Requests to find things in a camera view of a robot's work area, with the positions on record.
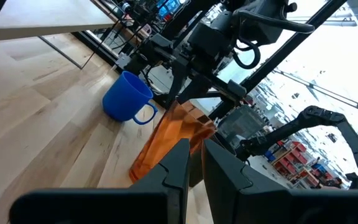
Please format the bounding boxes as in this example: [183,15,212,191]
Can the blue plastic mug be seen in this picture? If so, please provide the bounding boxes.
[102,70,158,126]

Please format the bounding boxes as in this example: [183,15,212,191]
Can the wooden shelf with black legs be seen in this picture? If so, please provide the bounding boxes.
[0,0,116,70]

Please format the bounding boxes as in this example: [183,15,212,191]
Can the orange translucent faceted tumbler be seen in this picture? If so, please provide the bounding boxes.
[128,100,217,187]

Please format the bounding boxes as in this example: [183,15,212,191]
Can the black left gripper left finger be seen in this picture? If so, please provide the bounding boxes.
[9,138,191,224]

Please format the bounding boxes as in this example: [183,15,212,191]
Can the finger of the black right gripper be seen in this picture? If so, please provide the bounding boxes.
[165,60,190,108]
[178,75,213,105]

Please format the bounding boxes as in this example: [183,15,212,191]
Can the red storage bins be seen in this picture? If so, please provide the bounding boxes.
[272,141,320,188]

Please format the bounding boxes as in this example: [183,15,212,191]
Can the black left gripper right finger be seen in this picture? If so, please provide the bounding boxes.
[202,139,358,224]

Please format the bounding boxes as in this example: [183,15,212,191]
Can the black aluminium table frame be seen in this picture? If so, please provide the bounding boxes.
[71,0,349,121]

